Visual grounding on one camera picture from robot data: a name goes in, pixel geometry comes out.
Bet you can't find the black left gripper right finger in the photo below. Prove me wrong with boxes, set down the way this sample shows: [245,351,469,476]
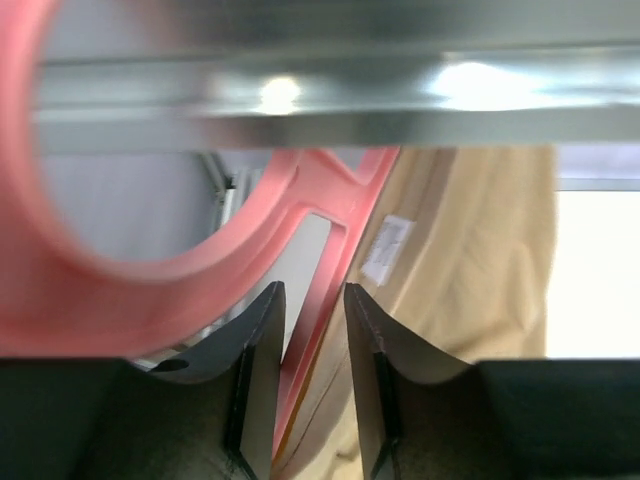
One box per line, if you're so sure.
[344,283,639,479]

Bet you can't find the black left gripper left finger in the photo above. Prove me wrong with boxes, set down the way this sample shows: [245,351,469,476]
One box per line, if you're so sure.
[1,282,286,479]

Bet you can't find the beige t shirt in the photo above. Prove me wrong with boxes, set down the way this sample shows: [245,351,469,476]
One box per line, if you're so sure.
[272,146,557,479]

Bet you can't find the thick pink plastic hanger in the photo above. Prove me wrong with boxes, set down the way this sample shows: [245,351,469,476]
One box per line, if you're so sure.
[0,0,401,471]

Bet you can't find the aluminium frame left posts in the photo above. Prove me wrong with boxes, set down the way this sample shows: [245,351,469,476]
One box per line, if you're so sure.
[195,150,271,233]

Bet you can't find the silver clothes rail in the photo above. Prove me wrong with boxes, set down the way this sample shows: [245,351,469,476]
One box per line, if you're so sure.
[34,1,639,154]

